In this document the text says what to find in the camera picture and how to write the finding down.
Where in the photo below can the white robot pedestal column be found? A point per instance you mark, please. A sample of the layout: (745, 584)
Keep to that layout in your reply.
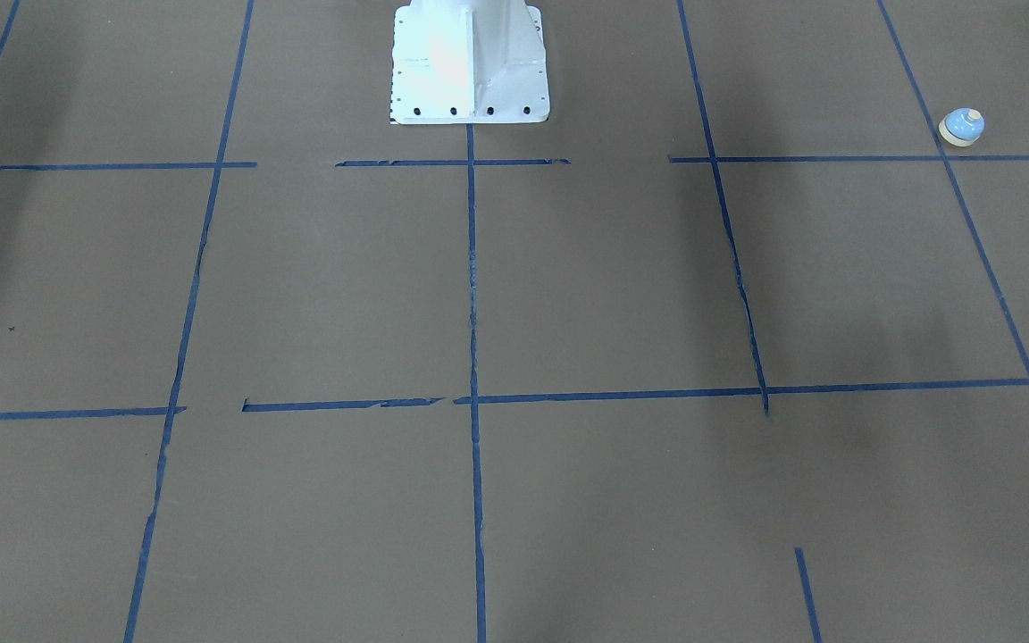
(468, 62)

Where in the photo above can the blue service bell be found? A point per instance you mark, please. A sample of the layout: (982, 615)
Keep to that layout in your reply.
(962, 127)

